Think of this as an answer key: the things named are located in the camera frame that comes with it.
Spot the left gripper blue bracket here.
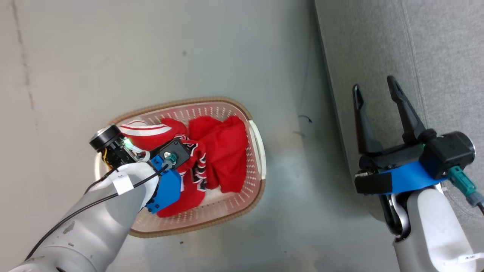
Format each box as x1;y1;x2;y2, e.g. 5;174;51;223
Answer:
90;125;182;214

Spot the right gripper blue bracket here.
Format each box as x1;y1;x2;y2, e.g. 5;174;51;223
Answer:
352;76;447;195

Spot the red jersey with white stripes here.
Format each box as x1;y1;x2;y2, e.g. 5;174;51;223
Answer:
119;115;249;218

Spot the beige perforated laundry basket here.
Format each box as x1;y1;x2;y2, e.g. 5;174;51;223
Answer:
95;96;267;238

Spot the grey fabric sofa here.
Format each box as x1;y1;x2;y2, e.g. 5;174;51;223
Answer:
314;0;484;257

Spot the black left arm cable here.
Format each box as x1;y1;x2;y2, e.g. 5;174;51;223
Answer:
25;162;172;261

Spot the white cable label tag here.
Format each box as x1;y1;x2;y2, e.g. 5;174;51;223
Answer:
113;172;135;195

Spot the right arm cable teal plug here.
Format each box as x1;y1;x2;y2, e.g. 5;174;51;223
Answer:
448;166;484;216

